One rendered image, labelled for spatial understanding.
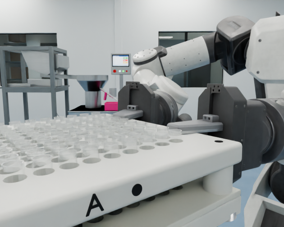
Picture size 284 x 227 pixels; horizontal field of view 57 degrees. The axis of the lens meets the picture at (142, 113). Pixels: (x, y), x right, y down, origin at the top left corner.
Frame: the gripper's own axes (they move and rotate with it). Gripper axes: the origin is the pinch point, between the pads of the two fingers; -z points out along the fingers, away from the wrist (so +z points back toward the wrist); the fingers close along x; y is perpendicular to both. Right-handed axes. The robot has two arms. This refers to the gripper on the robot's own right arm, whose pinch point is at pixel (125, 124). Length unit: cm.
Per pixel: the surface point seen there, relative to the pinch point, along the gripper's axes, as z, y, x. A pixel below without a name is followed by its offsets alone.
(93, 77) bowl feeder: 221, 127, -7
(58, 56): 265, 203, -33
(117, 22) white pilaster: 461, 207, -117
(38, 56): 256, 229, -33
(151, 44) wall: 484, 142, -76
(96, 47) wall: 452, 248, -68
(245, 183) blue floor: 254, -36, 100
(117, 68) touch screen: 250, 112, -18
